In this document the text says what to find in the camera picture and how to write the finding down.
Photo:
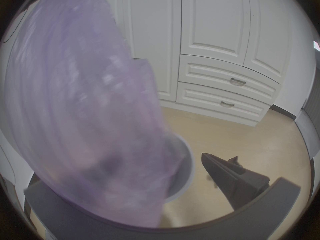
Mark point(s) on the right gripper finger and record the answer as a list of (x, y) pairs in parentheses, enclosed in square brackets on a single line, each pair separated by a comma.
[(235, 184)]

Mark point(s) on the purple plastic bag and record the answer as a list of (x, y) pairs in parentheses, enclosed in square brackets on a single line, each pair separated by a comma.
[(75, 96)]

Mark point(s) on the white trash bin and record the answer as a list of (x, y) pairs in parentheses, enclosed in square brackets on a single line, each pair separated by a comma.
[(186, 169)]

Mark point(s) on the white wardrobe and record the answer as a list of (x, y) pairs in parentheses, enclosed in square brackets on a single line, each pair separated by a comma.
[(212, 21)]

